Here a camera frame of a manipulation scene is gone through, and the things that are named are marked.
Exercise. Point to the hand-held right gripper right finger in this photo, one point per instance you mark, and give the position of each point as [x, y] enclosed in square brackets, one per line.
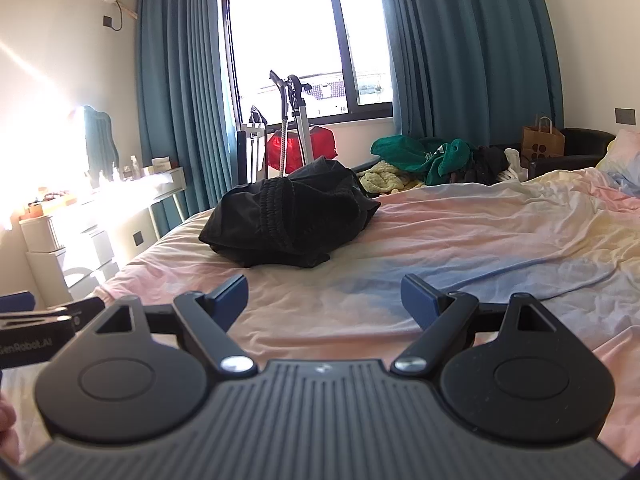
[418, 296]

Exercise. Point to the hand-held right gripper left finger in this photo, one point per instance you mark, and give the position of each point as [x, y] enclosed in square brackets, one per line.
[231, 296]

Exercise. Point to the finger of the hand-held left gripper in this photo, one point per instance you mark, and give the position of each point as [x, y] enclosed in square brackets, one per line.
[60, 314]
[15, 302]

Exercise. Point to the black pants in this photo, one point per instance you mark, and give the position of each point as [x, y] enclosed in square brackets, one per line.
[290, 220]

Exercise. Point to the dark clothes pile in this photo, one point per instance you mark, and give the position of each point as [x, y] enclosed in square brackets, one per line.
[482, 162]

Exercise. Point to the person's left hand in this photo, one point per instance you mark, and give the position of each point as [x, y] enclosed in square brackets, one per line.
[6, 425]

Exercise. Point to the white drawer cabinet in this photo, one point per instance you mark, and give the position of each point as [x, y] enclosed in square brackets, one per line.
[50, 255]

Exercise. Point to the bed with pastel sheet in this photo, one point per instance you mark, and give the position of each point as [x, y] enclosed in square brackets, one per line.
[450, 230]

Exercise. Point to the cream knit garment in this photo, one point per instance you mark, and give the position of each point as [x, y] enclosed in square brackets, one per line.
[382, 177]

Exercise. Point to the green garment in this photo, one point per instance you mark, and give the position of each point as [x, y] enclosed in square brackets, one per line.
[405, 152]

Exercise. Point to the small white box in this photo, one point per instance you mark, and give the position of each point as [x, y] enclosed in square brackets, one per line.
[162, 166]

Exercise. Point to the clear bottle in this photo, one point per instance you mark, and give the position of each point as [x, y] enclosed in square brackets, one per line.
[136, 169]

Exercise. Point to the white cloth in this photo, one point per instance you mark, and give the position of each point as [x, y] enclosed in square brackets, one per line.
[512, 162]

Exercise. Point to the red cloth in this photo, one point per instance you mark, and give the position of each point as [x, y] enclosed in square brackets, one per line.
[322, 145]

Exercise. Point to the teal framed mirror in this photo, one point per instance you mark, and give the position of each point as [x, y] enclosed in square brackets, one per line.
[100, 140]

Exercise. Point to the long teal curtain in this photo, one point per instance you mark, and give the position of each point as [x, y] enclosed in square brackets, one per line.
[180, 110]
[465, 50]

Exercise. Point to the garment steamer stand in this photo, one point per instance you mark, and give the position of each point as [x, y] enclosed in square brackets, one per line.
[295, 110]

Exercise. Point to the brown paper bag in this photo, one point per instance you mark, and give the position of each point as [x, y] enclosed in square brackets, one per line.
[542, 142]

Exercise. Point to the black sofa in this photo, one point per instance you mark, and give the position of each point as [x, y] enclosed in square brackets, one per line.
[585, 147]

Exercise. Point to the pastel pillow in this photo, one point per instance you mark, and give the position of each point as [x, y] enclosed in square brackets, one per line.
[622, 152]

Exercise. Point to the black framed window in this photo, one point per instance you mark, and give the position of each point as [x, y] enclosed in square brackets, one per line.
[285, 25]

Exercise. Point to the black wall outlet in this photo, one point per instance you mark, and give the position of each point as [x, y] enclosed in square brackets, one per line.
[138, 238]

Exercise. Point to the grey wall switch plate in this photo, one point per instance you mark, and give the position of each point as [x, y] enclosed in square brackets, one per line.
[625, 116]

